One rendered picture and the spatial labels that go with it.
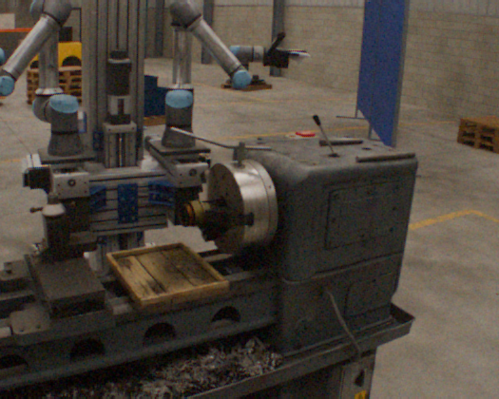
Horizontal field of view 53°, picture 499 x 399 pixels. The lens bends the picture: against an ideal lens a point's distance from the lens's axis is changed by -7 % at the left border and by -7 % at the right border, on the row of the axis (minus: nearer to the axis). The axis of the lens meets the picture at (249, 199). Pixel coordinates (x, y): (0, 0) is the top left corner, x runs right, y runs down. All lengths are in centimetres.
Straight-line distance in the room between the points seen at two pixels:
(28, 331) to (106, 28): 137
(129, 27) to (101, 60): 19
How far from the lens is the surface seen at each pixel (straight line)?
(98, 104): 236
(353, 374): 220
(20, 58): 208
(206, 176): 179
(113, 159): 234
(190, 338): 177
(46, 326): 151
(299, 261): 178
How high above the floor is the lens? 169
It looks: 19 degrees down
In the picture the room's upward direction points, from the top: 3 degrees clockwise
